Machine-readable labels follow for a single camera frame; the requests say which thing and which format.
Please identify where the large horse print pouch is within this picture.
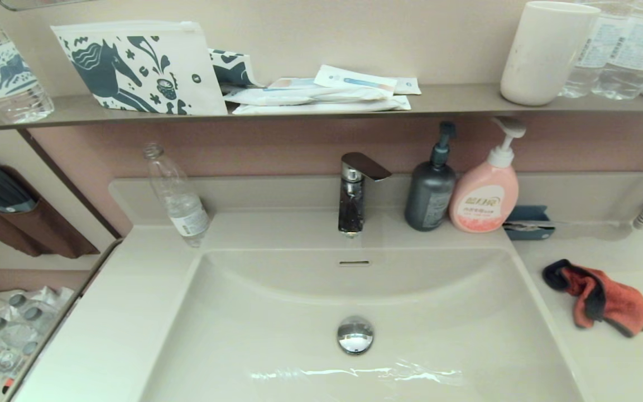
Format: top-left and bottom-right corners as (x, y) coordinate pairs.
(50, 21), (228, 116)

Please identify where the taupe wall shelf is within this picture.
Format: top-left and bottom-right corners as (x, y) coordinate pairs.
(0, 83), (643, 132)

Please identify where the blue striped white sachet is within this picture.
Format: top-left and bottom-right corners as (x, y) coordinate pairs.
(315, 64), (399, 94)

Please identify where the dark grey pump bottle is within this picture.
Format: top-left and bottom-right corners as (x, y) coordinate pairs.
(404, 121), (457, 232)

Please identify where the shrink-wrapped water bottle pack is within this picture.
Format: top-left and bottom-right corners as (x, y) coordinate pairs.
(0, 286), (76, 391)

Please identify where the horse label water bottle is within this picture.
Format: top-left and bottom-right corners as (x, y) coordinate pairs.
(0, 0), (55, 124)

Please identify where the small white sachet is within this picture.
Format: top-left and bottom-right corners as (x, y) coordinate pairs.
(394, 77), (423, 95)

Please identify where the orange microfibre cloth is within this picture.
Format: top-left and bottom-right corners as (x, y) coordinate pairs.
(542, 259), (643, 338)

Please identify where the clear empty plastic bottle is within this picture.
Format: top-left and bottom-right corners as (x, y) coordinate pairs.
(143, 143), (211, 247)

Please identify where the white label water bottle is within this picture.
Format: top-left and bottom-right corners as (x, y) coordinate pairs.
(558, 0), (629, 99)
(591, 0), (643, 101)

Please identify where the white ceramic sink basin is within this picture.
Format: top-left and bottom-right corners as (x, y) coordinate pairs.
(142, 246), (586, 402)

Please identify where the white plastic cup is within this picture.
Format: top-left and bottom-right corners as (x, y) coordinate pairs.
(500, 1), (601, 107)

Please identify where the long flat white packet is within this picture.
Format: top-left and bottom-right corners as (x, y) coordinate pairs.
(232, 95), (412, 115)

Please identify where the chrome sink faucet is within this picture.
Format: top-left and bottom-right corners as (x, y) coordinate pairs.
(337, 152), (392, 238)

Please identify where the small blue tray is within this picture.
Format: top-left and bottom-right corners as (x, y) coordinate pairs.
(502, 205), (555, 241)

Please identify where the chrome drain stopper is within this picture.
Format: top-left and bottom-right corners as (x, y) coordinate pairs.
(337, 315), (375, 355)

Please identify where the small horse print pouch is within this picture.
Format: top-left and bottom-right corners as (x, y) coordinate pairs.
(208, 48), (266, 93)

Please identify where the white wrapped toiletry packet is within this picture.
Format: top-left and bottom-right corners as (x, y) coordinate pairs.
(223, 77), (396, 107)

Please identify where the pink soap pump bottle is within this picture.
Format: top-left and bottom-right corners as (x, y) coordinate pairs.
(448, 117), (527, 234)

